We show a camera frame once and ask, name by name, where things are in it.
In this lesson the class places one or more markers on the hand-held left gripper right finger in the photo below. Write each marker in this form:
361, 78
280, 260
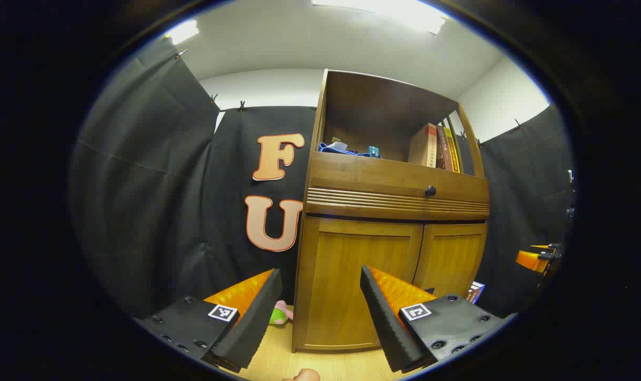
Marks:
384, 323

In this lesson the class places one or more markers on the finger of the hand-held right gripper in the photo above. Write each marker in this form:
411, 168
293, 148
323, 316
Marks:
532, 260

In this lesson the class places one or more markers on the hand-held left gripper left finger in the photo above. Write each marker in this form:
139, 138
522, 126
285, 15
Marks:
256, 317

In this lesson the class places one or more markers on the wooden shoe cabinet door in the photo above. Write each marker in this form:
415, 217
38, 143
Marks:
346, 264
447, 254

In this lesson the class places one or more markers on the wooden double-door shoe cabinet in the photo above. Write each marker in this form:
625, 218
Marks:
352, 106

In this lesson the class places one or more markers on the wooden cabinet drawer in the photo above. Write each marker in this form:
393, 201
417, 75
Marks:
373, 177

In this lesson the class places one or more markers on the pink green plush toy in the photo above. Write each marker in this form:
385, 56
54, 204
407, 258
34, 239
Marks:
279, 316

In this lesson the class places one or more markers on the blue white book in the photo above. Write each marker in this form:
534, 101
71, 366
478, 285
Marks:
476, 292

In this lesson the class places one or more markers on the black drawer knob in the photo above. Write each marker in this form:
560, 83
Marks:
430, 191

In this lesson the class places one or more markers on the yellow book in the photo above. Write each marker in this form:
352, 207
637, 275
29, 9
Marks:
453, 153

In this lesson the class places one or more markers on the brown book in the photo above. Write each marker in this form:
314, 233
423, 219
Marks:
443, 149

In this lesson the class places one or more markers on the tan red book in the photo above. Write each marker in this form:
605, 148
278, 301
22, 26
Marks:
423, 145

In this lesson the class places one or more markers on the black backdrop cloth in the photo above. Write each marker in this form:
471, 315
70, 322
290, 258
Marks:
156, 185

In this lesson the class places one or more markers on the small teal box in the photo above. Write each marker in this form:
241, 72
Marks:
373, 151

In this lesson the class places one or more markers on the blue cloth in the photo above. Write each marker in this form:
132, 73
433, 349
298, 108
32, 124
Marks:
341, 151

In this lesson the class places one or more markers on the small ceiling light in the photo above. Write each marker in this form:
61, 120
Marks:
182, 32

